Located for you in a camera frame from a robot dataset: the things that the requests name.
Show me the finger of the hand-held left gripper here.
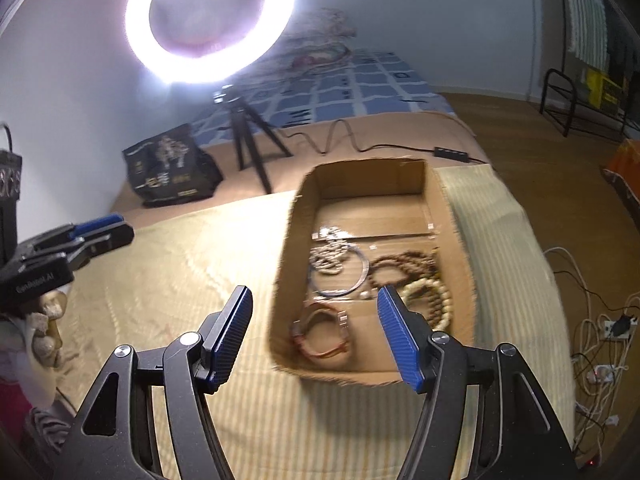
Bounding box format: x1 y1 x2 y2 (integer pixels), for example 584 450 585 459
67 223 136 270
29 213 126 257

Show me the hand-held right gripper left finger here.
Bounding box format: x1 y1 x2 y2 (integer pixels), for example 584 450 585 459
70 285 255 480

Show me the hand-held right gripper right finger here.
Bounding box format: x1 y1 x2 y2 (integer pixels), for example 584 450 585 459
376 285 581 480

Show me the pale green bead bracelet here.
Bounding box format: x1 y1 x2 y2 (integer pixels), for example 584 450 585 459
402 277 451 312

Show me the black bangle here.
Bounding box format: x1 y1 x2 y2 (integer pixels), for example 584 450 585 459
307 247 371 299

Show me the brown bead necklace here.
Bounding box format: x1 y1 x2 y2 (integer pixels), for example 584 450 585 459
369 250 455 334

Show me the white bead necklace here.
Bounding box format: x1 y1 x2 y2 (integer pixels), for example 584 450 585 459
308 227 351 276

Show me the cardboard box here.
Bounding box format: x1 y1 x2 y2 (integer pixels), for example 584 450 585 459
267 159 476 389

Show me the person's left forearm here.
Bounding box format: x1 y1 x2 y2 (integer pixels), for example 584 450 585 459
0 316 57 409

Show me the person's left hand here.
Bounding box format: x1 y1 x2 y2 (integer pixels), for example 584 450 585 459
26 289 69 362

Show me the yellow striped cloth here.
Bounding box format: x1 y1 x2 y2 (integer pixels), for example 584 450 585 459
50 162 577 480

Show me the black snack bag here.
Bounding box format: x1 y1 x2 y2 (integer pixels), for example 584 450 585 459
122 123 225 209

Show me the black tripod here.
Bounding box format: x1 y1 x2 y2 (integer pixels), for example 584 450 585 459
212 85 294 195

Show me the white power strip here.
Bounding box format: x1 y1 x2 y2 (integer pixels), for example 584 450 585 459
599 317 640 342
582 364 619 386

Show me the tan bed cover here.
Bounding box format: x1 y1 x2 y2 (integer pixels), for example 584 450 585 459
107 105 494 227

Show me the black charger plug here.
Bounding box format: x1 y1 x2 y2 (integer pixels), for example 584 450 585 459
612 312 639 337

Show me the blue patterned bedsheet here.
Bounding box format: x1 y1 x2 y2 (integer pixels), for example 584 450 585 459
190 47 459 134

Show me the black metal shoe rack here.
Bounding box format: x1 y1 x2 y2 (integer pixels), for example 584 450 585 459
539 68 632 141

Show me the orange cloth covered seat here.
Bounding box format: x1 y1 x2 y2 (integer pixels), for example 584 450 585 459
602 140 640 197

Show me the folded floral quilt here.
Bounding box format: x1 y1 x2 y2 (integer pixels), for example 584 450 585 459
284 7 362 69

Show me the yellow box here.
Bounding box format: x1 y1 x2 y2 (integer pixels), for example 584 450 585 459
580 67 627 111

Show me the white striped garment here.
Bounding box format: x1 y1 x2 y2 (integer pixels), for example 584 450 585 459
562 0 609 69

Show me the white ring light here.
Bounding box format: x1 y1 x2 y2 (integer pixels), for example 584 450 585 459
124 0 301 86

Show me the tangle of white cables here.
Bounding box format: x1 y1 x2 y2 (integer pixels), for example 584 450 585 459
542 247 640 442

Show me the black power cable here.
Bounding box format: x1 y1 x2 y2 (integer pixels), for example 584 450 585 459
272 119 489 165

